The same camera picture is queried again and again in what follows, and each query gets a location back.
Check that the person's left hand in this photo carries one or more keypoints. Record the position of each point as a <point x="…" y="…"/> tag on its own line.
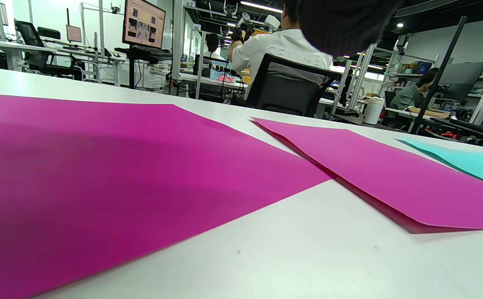
<point x="341" y="25"/>

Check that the magenta paper document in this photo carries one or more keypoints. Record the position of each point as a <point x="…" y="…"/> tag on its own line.
<point x="121" y="187"/>
<point x="391" y="182"/>

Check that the cyan paper document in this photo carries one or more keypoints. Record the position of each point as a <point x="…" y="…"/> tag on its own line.
<point x="474" y="164"/>

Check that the black mesh office chair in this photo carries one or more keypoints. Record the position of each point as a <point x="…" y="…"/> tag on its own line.
<point x="283" y="91"/>

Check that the white cylindrical bottle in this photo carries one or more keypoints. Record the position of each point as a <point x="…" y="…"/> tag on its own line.
<point x="374" y="111"/>

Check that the black slanted pole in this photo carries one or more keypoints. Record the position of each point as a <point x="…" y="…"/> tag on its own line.
<point x="440" y="70"/>

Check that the grey monitor back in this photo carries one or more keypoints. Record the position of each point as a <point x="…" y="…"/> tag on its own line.
<point x="463" y="79"/>

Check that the computer monitor with lit screen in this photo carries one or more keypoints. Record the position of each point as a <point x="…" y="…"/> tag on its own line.
<point x="144" y="23"/>

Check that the black monitor stand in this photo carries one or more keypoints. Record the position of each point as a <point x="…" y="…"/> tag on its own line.
<point x="142" y="53"/>

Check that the small lit monitor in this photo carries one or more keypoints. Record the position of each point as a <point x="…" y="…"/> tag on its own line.
<point x="74" y="33"/>

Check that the black armrest office chair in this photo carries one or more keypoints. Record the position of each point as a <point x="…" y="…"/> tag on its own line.
<point x="34" y="41"/>

